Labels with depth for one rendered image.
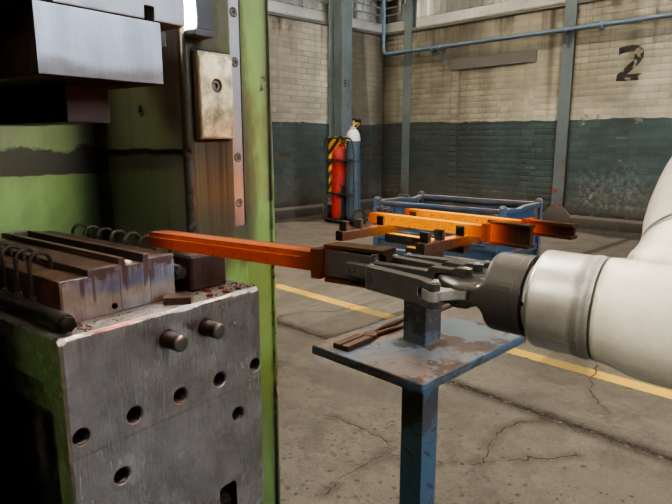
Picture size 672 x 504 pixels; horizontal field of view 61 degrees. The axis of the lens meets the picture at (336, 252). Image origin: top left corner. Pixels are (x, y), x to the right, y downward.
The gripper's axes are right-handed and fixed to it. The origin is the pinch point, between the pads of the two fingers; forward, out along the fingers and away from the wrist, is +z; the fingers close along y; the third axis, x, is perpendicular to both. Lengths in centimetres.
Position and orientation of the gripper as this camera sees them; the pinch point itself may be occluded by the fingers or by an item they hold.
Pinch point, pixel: (356, 264)
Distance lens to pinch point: 65.0
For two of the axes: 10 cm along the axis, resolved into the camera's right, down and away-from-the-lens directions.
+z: -7.9, -1.3, 6.0
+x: 0.1, -9.8, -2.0
